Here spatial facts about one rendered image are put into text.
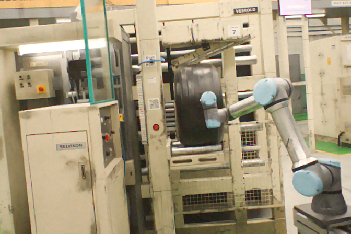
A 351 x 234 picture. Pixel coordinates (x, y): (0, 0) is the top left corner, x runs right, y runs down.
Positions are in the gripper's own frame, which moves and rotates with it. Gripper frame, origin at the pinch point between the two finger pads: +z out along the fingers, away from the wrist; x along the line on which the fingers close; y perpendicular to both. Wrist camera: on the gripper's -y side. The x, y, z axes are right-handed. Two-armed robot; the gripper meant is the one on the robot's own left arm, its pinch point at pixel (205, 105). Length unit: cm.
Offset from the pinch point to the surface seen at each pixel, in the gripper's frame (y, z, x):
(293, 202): -101, 166, -96
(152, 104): 4.7, 21.3, 34.5
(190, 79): 17.9, 6.0, 7.9
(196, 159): -33.9, 15.6, 7.4
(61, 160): -24, -44, 76
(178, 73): 22.6, 12.0, 14.9
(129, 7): 243, 517, 110
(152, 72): 25.7, 19.1, 32.9
